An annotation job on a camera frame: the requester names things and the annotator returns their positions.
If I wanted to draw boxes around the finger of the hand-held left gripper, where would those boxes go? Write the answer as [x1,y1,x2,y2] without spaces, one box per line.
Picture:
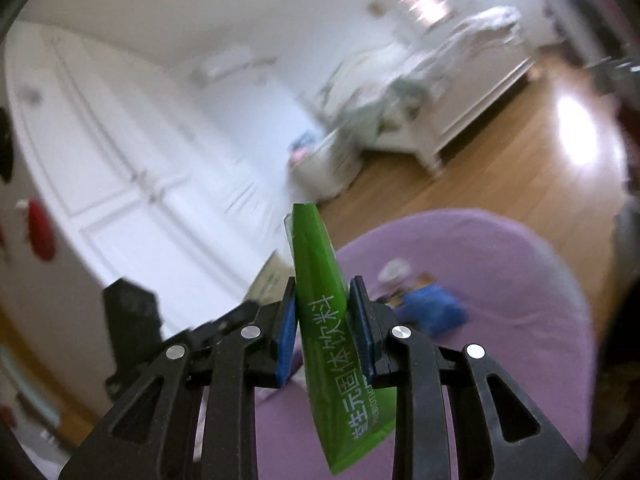
[162,301,261,347]

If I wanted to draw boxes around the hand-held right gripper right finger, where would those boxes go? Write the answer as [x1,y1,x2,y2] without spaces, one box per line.
[348,275,586,480]

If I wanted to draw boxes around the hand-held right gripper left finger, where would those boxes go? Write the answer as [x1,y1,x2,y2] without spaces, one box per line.
[57,276,297,480]

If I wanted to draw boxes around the green drink powder sachet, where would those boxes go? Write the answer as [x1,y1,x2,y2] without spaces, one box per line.
[284,202,398,477]

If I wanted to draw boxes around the white plastic cup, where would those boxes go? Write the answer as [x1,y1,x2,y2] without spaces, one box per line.
[378,259,412,286]

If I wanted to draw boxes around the greenish cardboard box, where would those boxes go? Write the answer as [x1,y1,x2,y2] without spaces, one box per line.
[247,252,296,307]

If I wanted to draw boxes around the blue snack packet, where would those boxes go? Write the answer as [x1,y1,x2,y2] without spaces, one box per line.
[395,284,469,337]

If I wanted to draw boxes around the purple bed sheet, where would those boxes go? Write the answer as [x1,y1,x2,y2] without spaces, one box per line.
[252,208,596,480]

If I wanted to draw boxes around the white wardrobe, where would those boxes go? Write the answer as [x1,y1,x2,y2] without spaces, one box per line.
[5,20,296,321]

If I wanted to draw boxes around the white nightstand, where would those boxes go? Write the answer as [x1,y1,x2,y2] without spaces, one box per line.
[287,127,363,203]

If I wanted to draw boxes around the white wooden bed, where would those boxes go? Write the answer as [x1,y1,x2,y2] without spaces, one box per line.
[320,7,538,176]

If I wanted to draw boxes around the floral quilt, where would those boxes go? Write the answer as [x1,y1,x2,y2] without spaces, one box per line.
[330,7,521,128]

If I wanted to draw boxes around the red wall ornament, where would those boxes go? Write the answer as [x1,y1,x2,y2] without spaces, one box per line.
[26,199,57,262]

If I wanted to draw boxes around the white wall air conditioner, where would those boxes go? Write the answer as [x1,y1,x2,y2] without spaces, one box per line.
[192,45,278,86]

